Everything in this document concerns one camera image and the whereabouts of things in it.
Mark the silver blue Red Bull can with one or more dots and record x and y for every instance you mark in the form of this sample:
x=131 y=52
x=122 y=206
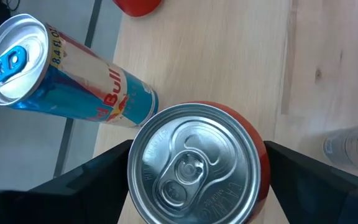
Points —
x=353 y=147
x=82 y=90

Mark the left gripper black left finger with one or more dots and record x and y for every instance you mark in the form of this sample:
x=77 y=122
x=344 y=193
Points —
x=57 y=205

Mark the red Coca-Cola can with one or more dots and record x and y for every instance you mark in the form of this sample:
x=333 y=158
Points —
x=137 y=6

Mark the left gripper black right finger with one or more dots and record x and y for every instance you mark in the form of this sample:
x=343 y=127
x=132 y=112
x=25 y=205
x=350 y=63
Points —
x=322 y=202

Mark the orange Fanta can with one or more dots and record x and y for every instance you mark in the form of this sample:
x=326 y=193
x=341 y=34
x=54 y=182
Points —
x=197 y=168

